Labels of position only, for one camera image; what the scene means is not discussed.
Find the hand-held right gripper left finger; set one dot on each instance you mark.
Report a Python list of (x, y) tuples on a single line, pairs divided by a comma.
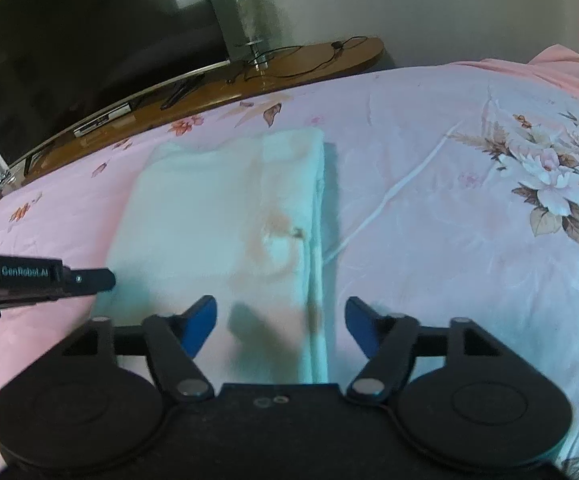
[(200, 327)]

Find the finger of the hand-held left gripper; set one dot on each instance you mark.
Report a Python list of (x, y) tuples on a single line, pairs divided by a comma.
[(94, 279)]

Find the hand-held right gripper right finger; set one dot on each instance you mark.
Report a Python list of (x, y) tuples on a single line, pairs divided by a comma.
[(362, 327)]

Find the white knit sweater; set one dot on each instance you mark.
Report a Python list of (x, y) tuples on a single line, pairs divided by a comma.
[(219, 240)]

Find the black television foot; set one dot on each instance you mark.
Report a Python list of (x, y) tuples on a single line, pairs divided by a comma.
[(31, 164), (182, 90)]

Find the pink floral blanket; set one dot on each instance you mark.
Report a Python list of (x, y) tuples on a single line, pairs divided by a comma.
[(444, 220)]

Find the silver set-top box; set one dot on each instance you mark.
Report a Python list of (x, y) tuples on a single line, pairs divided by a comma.
[(103, 120)]

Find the black flat television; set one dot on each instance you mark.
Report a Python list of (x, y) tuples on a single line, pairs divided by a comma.
[(79, 45)]

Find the brown wooden television cabinet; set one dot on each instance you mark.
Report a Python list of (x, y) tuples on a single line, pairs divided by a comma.
[(289, 72)]

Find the clear glass table lamp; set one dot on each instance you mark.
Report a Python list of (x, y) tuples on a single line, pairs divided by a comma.
[(247, 20)]

